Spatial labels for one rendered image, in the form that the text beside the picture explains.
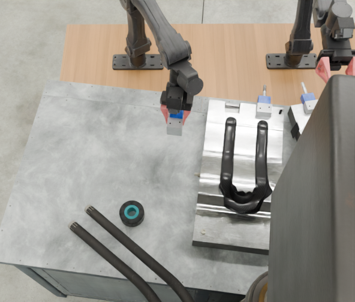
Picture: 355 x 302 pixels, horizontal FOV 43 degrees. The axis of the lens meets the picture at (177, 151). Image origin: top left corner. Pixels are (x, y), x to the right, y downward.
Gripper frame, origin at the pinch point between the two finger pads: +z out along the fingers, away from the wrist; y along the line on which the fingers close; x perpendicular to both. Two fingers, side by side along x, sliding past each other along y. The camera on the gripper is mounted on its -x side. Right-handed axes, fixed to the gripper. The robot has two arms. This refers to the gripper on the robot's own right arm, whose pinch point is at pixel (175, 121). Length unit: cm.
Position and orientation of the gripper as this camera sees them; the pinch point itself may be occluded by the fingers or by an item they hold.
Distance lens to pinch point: 148.3
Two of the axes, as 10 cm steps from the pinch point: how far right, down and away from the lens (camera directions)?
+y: 9.9, 1.2, -0.5
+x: 1.1, -5.7, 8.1
